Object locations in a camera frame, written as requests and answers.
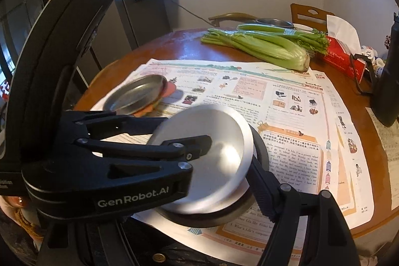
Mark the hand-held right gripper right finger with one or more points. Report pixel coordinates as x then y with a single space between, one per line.
265 191

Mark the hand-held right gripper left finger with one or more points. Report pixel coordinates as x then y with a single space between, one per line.
68 247

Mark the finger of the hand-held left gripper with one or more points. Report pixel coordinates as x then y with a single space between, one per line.
124 124
174 151

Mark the metal plate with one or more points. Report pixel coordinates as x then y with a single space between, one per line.
134 94

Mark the large metal bowl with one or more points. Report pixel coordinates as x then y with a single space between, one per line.
218 219

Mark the orange bear-shaped plate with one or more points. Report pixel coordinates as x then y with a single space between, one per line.
170 89

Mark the person's left hand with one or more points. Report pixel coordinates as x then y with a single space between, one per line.
17 202

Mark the newspaper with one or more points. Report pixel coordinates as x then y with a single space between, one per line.
280 91

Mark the grey refrigerator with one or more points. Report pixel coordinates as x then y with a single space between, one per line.
146 23

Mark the printed paper sheet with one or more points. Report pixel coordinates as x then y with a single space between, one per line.
386 144

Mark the dark framed glass door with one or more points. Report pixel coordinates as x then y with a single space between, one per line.
25 19

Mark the round-backed wooden chair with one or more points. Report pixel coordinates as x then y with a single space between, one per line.
233 16

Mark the banded celery bunch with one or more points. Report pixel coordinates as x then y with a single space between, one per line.
265 28

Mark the black stand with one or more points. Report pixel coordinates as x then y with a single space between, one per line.
353 66

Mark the red tissue box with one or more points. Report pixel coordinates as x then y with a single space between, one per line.
339 57

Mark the black thermos bottle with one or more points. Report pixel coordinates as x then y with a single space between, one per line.
389 91

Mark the small metal bowl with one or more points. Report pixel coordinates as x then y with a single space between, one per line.
274 22

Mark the white printed mug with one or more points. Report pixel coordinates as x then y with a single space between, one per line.
369 54

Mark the square-backed wooden chair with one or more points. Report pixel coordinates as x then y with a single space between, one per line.
307 15

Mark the spotted ornament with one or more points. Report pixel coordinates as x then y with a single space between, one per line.
388 42

